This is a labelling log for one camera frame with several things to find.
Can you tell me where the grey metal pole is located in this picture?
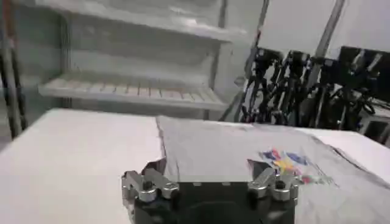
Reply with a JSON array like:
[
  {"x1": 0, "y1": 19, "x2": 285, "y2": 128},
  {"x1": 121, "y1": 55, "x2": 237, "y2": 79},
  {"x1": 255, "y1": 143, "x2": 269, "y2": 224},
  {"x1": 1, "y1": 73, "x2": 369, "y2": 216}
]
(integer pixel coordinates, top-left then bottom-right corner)
[{"x1": 304, "y1": 0, "x2": 347, "y2": 92}]

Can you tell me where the grey printed shirt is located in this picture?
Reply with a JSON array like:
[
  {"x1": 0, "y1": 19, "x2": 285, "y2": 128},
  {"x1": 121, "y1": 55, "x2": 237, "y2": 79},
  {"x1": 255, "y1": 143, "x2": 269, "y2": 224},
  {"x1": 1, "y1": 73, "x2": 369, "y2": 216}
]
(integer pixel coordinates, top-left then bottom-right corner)
[{"x1": 155, "y1": 115, "x2": 390, "y2": 224}]

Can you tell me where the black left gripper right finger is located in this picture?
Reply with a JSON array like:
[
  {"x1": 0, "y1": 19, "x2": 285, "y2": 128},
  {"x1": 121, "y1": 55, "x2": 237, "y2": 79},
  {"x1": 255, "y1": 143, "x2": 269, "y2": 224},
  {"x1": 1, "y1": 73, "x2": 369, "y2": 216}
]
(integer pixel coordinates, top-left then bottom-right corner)
[{"x1": 247, "y1": 159, "x2": 302, "y2": 204}]

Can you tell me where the dark metal rack post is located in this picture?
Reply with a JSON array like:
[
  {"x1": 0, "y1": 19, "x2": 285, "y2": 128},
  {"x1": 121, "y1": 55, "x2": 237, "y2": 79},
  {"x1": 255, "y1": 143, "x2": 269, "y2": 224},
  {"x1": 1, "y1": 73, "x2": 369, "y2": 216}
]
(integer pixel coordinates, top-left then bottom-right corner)
[{"x1": 0, "y1": 0, "x2": 29, "y2": 140}]

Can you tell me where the black camera on tripod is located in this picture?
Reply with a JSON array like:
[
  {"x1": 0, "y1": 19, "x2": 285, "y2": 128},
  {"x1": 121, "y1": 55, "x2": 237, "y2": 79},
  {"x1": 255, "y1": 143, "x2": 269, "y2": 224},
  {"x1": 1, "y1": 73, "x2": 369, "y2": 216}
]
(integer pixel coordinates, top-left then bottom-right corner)
[
  {"x1": 274, "y1": 50, "x2": 311, "y2": 125},
  {"x1": 240, "y1": 47, "x2": 284, "y2": 124}
]

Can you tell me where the white desk with metal frame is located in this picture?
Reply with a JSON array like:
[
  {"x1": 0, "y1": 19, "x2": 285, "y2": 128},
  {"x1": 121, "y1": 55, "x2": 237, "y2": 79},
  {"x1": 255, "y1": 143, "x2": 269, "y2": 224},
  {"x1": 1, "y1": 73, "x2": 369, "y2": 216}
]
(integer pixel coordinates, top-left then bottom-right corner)
[{"x1": 358, "y1": 102, "x2": 390, "y2": 147}]

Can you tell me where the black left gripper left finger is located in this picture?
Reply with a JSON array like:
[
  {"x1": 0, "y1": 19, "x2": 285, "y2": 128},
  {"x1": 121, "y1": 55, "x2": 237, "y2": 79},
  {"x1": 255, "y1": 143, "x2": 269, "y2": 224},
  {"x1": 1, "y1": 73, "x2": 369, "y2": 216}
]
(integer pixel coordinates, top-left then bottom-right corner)
[{"x1": 121, "y1": 158, "x2": 180, "y2": 211}]

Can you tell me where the black monitor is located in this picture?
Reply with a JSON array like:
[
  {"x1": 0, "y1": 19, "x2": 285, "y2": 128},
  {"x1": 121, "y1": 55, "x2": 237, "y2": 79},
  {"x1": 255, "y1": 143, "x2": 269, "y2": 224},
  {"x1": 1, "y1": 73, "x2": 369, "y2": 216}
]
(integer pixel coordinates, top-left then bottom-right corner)
[{"x1": 338, "y1": 45, "x2": 390, "y2": 103}]

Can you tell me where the white empty display shelf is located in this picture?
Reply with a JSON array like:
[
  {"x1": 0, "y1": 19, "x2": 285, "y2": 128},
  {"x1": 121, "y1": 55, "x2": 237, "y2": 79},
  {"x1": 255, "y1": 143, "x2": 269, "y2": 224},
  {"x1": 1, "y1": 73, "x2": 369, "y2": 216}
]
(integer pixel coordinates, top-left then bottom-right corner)
[{"x1": 15, "y1": 0, "x2": 266, "y2": 121}]

